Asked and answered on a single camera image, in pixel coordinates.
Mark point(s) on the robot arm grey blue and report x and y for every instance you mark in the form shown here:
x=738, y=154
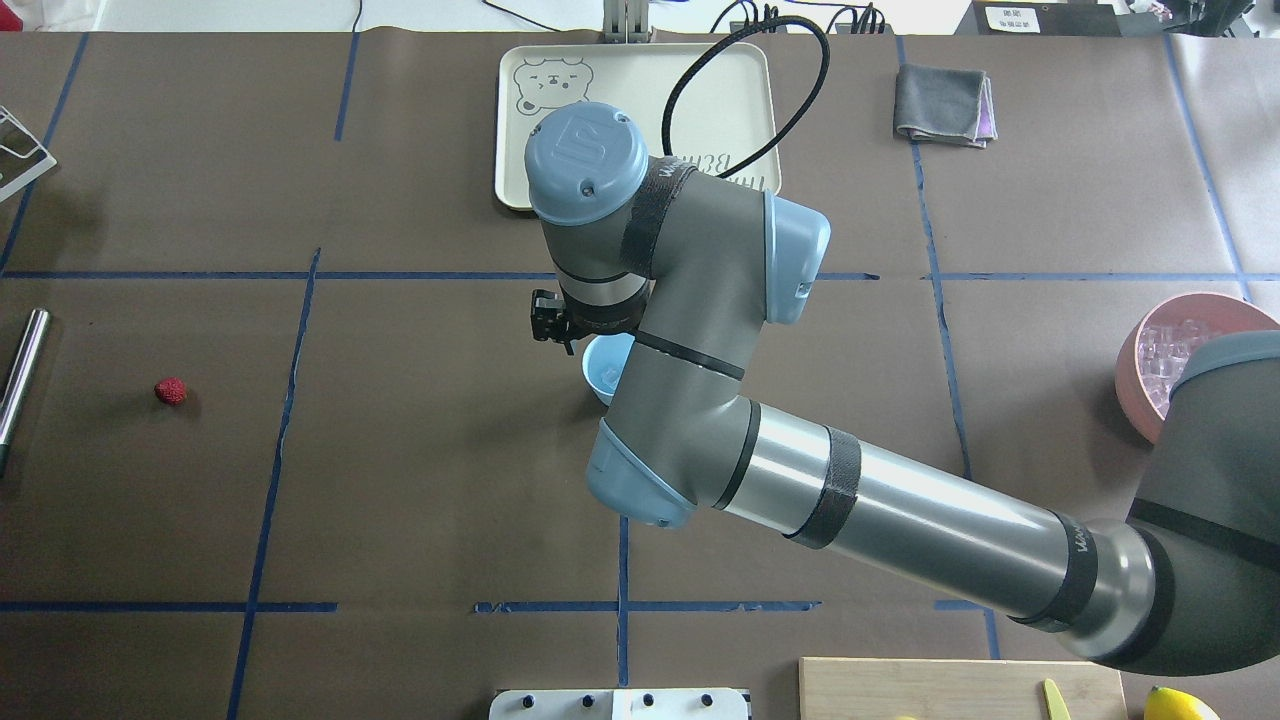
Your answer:
x=917, y=448

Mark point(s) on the light blue plastic cup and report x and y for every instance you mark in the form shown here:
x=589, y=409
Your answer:
x=603, y=363

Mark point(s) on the pink bowl with ice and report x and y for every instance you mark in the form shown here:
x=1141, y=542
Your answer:
x=1156, y=353

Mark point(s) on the cream bear tray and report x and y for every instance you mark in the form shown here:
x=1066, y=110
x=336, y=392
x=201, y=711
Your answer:
x=724, y=113

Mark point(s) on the wooden cutting board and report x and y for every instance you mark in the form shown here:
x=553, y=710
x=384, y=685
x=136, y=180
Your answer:
x=954, y=689

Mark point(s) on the dark grey folded cloth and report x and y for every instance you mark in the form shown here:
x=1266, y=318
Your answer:
x=945, y=105

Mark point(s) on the yellow knife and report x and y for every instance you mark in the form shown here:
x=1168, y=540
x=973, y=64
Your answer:
x=1056, y=706

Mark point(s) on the steel muddler black tip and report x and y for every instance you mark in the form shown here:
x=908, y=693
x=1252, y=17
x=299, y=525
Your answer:
x=20, y=375

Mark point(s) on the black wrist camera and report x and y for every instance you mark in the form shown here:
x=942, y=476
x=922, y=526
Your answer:
x=552, y=321

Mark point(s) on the aluminium frame post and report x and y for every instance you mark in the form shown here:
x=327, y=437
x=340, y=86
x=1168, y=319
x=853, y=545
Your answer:
x=626, y=22

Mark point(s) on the white camera post with base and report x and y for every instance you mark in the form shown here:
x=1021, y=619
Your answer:
x=622, y=703

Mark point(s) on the white wire cup rack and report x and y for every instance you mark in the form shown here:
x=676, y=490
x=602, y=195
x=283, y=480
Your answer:
x=24, y=158

